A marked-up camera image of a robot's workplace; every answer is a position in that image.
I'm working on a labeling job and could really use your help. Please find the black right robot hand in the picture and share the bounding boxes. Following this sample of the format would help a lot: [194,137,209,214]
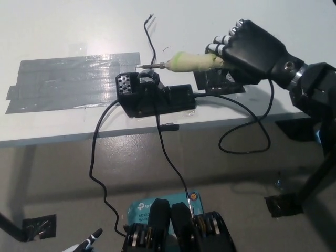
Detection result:
[204,18,305,89]

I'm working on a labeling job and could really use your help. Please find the teal tp-link box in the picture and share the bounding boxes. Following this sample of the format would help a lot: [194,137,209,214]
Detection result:
[127,191,205,234]

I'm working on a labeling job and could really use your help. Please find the black floor tape patch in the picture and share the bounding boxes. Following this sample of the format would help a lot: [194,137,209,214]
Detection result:
[264,193,304,218]
[22,214,57,241]

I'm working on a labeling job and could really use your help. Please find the dark block under table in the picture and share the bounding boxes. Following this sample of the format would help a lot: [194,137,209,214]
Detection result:
[275,119,322,144]

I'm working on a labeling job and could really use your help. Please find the small black tape strip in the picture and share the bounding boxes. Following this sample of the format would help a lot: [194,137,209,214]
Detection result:
[159,123,180,132]

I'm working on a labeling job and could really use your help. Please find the black printed holder plate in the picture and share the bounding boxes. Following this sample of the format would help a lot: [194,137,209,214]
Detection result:
[193,69,246,94]

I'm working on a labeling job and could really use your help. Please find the white table leg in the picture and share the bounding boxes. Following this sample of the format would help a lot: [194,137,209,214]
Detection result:
[10,145,37,224]

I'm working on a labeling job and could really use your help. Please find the black soldering station base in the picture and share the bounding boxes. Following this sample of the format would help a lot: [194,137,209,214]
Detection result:
[115,68,196,119]

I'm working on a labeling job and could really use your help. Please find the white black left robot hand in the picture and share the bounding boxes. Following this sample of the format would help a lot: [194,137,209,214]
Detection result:
[62,228,103,252]

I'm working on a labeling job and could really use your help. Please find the black wavy cable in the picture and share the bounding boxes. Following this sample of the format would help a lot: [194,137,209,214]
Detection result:
[89,101,129,238]

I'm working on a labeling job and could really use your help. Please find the black frayed-end wire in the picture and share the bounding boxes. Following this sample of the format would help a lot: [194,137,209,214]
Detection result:
[143,13,157,69]

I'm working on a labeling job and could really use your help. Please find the black robot torso blocks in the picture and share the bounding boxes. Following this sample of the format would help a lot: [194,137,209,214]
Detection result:
[121,198,237,252]

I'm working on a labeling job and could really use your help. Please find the beige taped soldering iron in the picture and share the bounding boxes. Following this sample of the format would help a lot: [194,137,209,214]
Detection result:
[140,51,229,73]

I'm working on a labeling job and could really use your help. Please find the grey duct tape patch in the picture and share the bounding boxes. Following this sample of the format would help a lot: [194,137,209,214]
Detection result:
[5,52,141,115]

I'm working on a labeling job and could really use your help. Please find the black cable with connector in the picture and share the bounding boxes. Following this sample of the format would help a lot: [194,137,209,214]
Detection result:
[154,115,194,218]

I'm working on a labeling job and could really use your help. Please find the black soldering iron cord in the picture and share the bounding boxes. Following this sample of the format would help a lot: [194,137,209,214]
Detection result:
[194,78,275,154]

